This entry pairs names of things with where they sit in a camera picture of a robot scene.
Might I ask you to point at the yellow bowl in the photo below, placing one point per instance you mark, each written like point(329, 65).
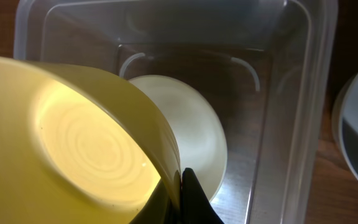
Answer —
point(79, 145)

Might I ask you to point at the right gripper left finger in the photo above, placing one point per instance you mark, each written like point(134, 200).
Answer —
point(158, 209)

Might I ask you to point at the clear plastic container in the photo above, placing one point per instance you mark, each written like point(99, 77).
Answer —
point(262, 65)

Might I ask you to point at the white bowl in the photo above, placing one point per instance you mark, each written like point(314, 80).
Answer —
point(197, 129)

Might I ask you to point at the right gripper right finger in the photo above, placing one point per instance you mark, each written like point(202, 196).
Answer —
point(195, 206)

